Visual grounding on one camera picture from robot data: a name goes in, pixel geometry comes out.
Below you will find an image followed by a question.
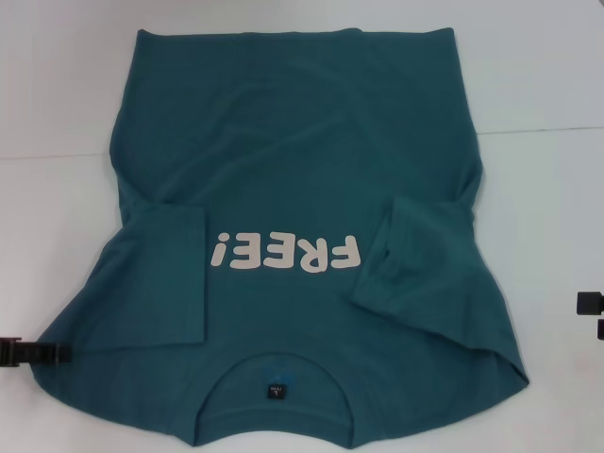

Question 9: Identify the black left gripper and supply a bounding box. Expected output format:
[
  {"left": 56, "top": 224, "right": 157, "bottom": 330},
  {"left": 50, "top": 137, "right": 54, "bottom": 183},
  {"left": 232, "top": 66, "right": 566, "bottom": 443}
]
[{"left": 0, "top": 335, "right": 75, "bottom": 368}]

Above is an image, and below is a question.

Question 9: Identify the blue shirt with FREE print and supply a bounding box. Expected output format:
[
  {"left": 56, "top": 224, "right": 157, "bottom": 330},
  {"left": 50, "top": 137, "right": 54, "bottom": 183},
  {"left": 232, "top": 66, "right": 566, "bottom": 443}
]
[{"left": 28, "top": 26, "right": 533, "bottom": 431}]

